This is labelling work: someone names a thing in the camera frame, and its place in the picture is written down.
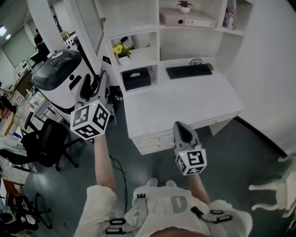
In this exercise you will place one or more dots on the white glass cabinet door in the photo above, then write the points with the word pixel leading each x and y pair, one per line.
pixel 90 25

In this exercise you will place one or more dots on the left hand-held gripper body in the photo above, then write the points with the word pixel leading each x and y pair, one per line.
pixel 89 120

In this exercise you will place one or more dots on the black chair base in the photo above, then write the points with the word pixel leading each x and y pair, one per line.
pixel 39 209

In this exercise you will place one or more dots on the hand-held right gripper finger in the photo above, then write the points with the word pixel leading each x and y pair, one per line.
pixel 176 135
pixel 190 135

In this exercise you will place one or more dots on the person's left white shoe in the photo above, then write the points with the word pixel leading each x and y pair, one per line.
pixel 152 182

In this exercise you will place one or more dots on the person's beige clothing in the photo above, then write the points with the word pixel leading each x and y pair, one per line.
pixel 162 208

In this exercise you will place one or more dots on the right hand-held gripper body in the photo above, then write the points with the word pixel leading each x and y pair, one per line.
pixel 191 160

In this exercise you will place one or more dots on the black keyboard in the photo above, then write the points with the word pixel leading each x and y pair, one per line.
pixel 188 71

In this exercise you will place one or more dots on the person's right white shoe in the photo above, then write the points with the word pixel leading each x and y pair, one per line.
pixel 171 183

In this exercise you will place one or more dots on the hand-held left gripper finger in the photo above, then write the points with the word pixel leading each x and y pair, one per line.
pixel 102 86
pixel 85 89

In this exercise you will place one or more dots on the wooden side table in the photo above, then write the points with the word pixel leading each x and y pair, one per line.
pixel 14 173

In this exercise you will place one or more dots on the yellow flower in white pot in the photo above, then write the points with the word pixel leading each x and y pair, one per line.
pixel 121 49

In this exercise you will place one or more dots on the black office chair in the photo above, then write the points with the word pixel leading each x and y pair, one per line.
pixel 48 141

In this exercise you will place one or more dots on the white shelf cabinet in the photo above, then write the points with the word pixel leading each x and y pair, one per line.
pixel 143 20

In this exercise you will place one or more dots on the white desk with drawers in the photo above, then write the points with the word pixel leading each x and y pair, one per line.
pixel 180 99

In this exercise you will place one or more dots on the white and black robot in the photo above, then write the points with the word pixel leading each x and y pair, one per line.
pixel 60 76

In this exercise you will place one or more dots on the person's right forearm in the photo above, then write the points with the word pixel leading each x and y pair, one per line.
pixel 199 187

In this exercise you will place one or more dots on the row of books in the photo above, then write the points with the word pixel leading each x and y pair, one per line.
pixel 229 16

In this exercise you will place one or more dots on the grey computer mouse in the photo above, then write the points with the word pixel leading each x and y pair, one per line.
pixel 210 66

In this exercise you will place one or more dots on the person's left forearm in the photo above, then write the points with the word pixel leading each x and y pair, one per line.
pixel 104 162

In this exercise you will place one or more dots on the small green potted plant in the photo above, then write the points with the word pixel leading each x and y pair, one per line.
pixel 185 7

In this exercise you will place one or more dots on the beige file binder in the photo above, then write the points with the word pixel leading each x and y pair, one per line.
pixel 187 19

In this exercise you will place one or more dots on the person's white shoe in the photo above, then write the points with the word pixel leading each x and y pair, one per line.
pixel 171 183
pixel 152 182

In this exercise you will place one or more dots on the black tissue box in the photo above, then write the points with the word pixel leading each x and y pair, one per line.
pixel 136 79

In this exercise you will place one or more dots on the white wooden chair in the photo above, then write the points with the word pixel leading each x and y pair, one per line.
pixel 284 185

